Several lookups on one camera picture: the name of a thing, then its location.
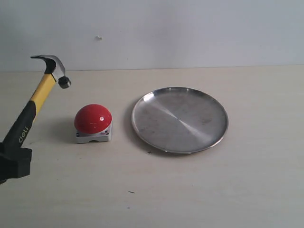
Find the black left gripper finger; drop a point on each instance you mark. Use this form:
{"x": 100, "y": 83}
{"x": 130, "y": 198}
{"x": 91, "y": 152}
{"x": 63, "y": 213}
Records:
{"x": 14, "y": 164}

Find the yellow black claw hammer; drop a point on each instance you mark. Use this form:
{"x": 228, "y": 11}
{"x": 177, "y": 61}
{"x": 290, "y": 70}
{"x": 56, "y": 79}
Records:
{"x": 55, "y": 73}

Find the red dome push button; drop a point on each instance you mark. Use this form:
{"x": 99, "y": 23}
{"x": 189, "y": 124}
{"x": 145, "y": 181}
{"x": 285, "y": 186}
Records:
{"x": 93, "y": 123}

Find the round stainless steel plate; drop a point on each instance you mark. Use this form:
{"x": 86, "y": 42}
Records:
{"x": 179, "y": 120}

